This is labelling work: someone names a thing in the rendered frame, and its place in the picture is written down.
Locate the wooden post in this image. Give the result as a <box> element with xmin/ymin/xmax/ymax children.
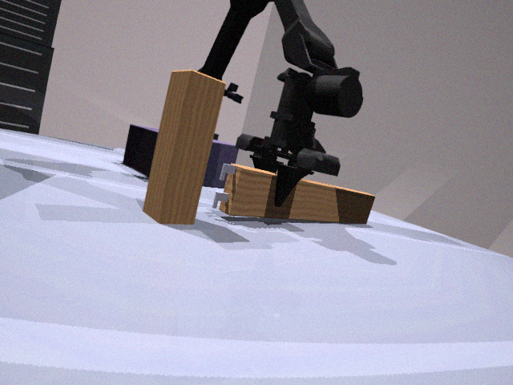
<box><xmin>143</xmin><ymin>70</ymin><xmax>226</xmax><ymax>225</ymax></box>

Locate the wooden rail with steel hooks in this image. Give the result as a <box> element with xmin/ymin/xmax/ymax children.
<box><xmin>212</xmin><ymin>164</ymin><xmax>375</xmax><ymax>224</ymax></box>

